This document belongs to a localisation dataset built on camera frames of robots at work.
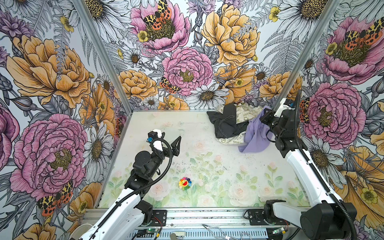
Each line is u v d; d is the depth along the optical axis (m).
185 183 0.85
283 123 0.58
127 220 0.57
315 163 0.85
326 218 0.38
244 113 1.02
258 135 0.85
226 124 0.97
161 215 0.75
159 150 0.62
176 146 0.65
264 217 0.74
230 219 0.76
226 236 0.70
